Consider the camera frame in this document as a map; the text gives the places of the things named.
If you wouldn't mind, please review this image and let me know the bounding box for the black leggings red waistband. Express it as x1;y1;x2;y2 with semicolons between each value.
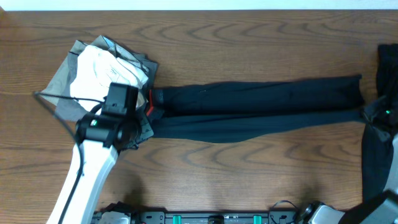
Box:
149;75;364;143

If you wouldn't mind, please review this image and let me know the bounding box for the white t-shirt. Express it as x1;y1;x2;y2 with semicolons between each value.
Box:
70;45;149;111

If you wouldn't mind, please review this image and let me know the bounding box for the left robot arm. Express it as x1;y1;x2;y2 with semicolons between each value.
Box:
48;82;154;223

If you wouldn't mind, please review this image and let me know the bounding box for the grey folded garment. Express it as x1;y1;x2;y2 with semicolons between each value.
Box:
42;35;158;121

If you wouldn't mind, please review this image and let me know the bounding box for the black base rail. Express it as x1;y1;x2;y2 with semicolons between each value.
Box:
90;202;304;224

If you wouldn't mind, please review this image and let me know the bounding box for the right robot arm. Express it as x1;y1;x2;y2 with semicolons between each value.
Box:
294;95;397;224

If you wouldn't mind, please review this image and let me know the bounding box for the black garment at right edge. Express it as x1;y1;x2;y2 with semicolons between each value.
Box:
376;44;397;97

